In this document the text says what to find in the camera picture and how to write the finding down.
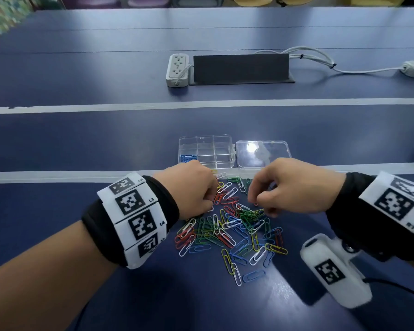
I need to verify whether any person's left hand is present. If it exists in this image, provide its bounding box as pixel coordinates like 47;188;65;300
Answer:
153;160;219;220

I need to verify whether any person's right hand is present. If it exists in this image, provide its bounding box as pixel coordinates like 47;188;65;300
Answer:
247;158;347;217

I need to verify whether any person's left forearm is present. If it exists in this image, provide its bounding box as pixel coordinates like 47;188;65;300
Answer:
0;220;129;331

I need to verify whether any clear plastic box lid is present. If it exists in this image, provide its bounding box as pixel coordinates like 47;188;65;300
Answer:
235;140;293;169

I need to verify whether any clear plastic compartment box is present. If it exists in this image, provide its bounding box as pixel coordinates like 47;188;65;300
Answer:
178;135;236;169

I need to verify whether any pile of coloured paper clips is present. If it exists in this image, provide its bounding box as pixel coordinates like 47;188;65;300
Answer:
174;170;289;287

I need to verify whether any black wristband with marker tags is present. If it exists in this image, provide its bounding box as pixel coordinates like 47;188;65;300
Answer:
82;171;180;270
326;171;414;262

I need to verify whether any black folded stand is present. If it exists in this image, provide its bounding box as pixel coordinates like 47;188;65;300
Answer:
189;54;296;86

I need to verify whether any grey chair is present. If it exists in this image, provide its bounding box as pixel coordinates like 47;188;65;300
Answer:
172;0;225;7

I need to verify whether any yellow chair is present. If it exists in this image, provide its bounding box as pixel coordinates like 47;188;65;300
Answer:
345;0;408;7
227;0;275;7

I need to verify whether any purple chair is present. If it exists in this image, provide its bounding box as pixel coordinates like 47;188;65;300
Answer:
60;0;122;9
127;0;172;8

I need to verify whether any patterned cloth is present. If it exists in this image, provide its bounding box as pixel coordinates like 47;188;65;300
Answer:
0;0;34;35

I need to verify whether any white wrist camera with marker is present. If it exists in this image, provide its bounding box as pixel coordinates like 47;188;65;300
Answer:
300;234;373;309

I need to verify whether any white power cable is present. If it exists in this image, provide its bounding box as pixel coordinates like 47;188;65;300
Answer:
255;46;406;75

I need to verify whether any black camera cable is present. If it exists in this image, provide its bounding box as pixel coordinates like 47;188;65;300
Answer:
362;277;414;304

